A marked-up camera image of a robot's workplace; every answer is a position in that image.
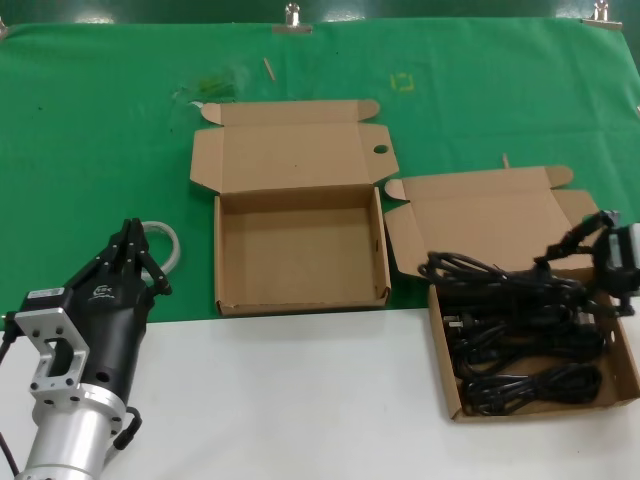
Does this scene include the open brown cardboard box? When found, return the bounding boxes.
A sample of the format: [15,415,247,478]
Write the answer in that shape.
[188,98,400,317]
[383,165,640,424]

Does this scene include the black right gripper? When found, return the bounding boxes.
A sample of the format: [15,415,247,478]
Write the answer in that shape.
[533,211,640,321]

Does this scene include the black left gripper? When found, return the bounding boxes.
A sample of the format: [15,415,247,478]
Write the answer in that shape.
[64,218,174,401]

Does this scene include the clear plastic wrapper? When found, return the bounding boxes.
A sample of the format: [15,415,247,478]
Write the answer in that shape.
[172,67,251,109]

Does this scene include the silver binder clip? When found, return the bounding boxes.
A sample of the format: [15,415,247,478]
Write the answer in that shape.
[272,2,314,35]
[582,0,624,30]

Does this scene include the clear tape roll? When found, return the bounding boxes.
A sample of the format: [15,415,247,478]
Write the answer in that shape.
[141,219,182,274]

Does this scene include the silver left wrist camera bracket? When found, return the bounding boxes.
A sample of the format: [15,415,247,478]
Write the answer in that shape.
[13,287,92,403]

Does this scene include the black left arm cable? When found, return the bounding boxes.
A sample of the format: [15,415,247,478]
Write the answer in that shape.
[113,405,145,454]

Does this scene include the black power cable bundle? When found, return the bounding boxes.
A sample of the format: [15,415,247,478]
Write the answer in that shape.
[443,299,609,364]
[418,251,601,314]
[460,363,605,417]

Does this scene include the green table cloth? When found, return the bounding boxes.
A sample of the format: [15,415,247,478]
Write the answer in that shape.
[0,17,640,334]

